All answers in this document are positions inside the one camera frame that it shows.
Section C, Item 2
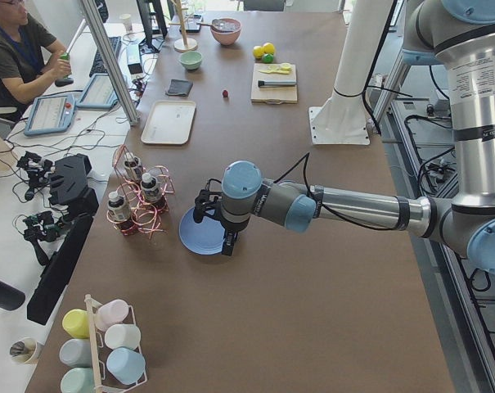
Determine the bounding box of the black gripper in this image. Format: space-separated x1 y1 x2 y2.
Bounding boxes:
194 178 236 256

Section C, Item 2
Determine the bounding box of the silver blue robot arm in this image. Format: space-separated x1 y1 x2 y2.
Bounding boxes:
193 1 495 274

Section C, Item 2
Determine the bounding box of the blue plastic plate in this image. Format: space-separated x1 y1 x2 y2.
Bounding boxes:
178 207 224 255

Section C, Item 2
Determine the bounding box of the dark tea bottle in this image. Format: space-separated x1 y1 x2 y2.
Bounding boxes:
140 172 162 204
107 191 133 231
124 151 143 182

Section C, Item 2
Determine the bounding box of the cream rabbit tray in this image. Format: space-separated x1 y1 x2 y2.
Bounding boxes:
141 100 196 146

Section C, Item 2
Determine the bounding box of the pink cup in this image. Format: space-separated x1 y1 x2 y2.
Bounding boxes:
94 299 128 332

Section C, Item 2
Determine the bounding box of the wooden cutting board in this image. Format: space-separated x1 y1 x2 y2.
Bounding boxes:
250 63 298 104

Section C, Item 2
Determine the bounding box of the wooden cup rack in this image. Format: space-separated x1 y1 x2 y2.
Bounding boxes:
84 294 148 393

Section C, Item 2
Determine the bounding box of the grey folded cloth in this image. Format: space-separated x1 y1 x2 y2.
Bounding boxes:
165 79 193 97

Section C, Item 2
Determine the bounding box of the steel muddler black tip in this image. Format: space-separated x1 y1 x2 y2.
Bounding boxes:
257 79 297 88

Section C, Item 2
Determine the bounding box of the blue cup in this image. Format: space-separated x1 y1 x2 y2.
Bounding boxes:
106 347 146 385

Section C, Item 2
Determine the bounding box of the yellow plastic knife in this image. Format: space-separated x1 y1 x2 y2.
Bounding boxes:
258 68 291 75

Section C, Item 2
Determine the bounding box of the yellow cup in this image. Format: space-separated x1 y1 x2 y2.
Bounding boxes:
62 309 90 339

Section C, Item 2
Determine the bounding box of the green bowl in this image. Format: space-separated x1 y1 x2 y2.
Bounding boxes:
179 51 203 71

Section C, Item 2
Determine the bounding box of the green lime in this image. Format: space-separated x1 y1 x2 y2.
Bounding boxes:
262 53 274 64

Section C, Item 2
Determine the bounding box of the whole yellow lemon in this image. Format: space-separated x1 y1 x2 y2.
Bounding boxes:
262 42 276 55
252 45 265 60

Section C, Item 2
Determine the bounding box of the blue teach pendant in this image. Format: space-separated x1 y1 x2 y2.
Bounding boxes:
24 94 75 137
76 74 118 111

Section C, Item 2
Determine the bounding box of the grey cup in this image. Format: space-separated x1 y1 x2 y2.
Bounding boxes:
59 338 92 368

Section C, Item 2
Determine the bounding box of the wooden stand round base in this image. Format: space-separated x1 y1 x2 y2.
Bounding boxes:
170 0 198 53

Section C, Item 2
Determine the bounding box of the pink bowl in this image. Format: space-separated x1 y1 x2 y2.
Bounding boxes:
210 18 241 46

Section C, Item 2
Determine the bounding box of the metal ice scoop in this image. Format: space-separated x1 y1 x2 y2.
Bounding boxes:
198 19 237 33

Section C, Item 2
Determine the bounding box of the mint green cup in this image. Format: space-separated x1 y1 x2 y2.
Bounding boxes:
60 368 95 393

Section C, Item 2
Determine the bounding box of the black keyboard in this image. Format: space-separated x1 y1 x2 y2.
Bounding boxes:
88 36 123 79

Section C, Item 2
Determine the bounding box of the black water bottle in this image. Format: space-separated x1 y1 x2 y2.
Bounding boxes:
0 280 25 311

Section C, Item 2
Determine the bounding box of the paper cup with utensils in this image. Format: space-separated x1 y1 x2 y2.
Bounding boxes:
9 337 43 364

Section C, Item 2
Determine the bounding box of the white paper cup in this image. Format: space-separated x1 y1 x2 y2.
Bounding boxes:
119 13 133 33

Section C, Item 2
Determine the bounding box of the green bottle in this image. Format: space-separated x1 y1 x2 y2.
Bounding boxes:
54 52 74 88

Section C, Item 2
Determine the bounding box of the copper wire bottle rack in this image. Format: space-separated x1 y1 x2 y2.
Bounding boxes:
106 145 175 237

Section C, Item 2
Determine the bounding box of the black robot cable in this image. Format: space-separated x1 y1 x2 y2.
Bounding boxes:
271 152 407 233

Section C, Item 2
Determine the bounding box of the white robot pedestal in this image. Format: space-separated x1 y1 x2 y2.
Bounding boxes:
309 0 396 146

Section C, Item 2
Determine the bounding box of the aluminium frame post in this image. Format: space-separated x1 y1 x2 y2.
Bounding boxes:
78 0 139 126

